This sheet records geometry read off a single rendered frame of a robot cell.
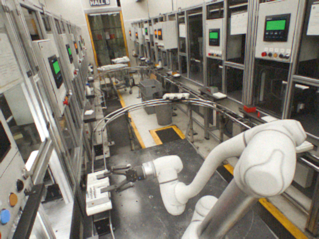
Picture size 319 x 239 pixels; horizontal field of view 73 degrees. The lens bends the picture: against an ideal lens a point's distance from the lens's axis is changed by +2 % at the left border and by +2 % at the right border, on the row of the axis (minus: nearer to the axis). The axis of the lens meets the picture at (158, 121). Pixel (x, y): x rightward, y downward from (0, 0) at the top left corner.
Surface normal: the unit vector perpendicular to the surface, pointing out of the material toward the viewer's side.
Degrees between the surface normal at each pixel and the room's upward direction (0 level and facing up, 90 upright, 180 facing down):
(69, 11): 90
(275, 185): 85
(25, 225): 0
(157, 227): 0
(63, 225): 0
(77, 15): 90
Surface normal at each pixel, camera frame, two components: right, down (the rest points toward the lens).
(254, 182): -0.48, 0.32
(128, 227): -0.11, -0.91
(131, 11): 0.28, 0.36
